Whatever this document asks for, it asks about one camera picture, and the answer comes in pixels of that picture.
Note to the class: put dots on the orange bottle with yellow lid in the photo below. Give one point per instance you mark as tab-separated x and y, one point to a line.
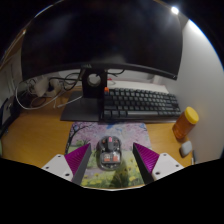
184	125

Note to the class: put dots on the small grey white case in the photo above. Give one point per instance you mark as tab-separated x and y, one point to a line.
186	148

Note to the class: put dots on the transparent computer mouse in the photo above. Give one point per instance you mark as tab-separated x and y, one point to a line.
108	154

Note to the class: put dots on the white power strip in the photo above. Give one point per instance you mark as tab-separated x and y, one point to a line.
45	87

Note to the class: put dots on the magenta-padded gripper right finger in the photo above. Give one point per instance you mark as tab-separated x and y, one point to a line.
163	165

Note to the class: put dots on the floral print mouse pad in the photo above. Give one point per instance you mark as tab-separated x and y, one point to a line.
133	131

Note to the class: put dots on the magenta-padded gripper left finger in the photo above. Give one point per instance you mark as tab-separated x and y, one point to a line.
60	165

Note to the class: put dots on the dark grey keyboard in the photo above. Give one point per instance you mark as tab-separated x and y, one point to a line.
143	103

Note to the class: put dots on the black computer monitor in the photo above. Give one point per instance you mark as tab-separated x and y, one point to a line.
100	33

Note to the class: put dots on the bright white lamp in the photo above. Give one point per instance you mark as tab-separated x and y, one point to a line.
175	10

